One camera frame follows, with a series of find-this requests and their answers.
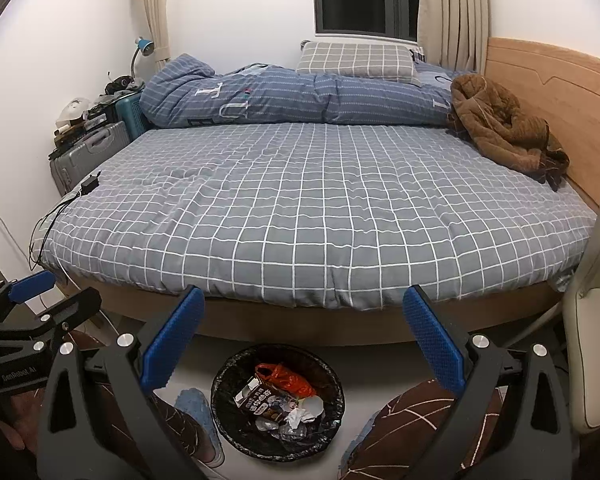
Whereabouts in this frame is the black charging cable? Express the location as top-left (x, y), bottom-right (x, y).
top-left (27, 192), bottom-right (83, 263)

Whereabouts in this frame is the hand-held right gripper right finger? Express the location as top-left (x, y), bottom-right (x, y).
top-left (402, 284), bottom-right (573, 480)

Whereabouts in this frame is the narrow beige curtain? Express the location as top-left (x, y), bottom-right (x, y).
top-left (132, 0), bottom-right (173, 73)

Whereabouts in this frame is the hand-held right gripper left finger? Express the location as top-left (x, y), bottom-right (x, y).
top-left (36, 285), bottom-right (206, 480)

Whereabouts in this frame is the clear plastic bag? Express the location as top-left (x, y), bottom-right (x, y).
top-left (254, 416), bottom-right (287, 435)

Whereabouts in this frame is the red plastic bag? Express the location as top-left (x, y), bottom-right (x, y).
top-left (254, 362), bottom-right (317, 400)

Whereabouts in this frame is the grey suitcase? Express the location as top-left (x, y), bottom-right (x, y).
top-left (49, 121), bottom-right (131, 196)

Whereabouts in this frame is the person's left leg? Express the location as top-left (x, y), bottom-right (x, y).
top-left (130, 392), bottom-right (216, 463)

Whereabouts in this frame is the blue slipper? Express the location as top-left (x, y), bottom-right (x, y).
top-left (174, 389), bottom-right (227, 466)

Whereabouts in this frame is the black lined trash bin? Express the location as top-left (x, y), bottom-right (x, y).
top-left (210, 344), bottom-right (346, 462)

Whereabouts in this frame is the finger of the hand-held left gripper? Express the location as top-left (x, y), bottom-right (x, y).
top-left (0, 270), bottom-right (57, 331)
top-left (0, 287), bottom-right (102, 356)

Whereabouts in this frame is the white rounded object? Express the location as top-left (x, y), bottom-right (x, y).
top-left (56, 98), bottom-right (90, 128)

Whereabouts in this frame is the brown jacket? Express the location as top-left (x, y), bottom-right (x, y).
top-left (447, 74), bottom-right (571, 191)

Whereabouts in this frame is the stack of dark boxes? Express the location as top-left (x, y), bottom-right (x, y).
top-left (50, 102), bottom-right (118, 153)

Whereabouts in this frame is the person's leg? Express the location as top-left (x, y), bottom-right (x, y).
top-left (337, 377), bottom-right (506, 480)
top-left (130, 392), bottom-right (216, 463)

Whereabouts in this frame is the person's right leg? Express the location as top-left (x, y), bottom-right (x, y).
top-left (337, 377), bottom-right (506, 480)

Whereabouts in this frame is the grey checked pillow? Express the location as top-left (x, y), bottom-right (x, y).
top-left (296, 41), bottom-right (422, 86)

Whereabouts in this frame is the wide beige curtain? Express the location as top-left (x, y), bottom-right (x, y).
top-left (417, 0), bottom-right (493, 71)

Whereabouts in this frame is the blue striped duvet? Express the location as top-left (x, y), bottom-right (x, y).
top-left (139, 53), bottom-right (476, 128)

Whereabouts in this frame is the blue printed pillow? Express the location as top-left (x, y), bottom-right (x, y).
top-left (412, 60), bottom-right (463, 83)

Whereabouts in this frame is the blue desk lamp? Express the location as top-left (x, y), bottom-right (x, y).
top-left (130, 36), bottom-right (156, 81)

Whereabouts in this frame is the beige chair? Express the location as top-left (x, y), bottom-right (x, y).
top-left (562, 115), bottom-right (600, 436)

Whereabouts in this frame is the wooden headboard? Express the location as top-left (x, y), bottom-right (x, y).
top-left (485, 36), bottom-right (600, 211)

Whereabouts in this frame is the person's left hand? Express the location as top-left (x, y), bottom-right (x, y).
top-left (0, 390), bottom-right (48, 456)

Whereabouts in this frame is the teal suitcase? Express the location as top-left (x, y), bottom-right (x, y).
top-left (115, 91), bottom-right (148, 138)

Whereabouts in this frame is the dark printed carton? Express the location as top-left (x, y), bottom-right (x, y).
top-left (234, 377), bottom-right (301, 418)

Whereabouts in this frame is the bed with grey checked sheet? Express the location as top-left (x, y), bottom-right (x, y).
top-left (32, 122), bottom-right (600, 348)

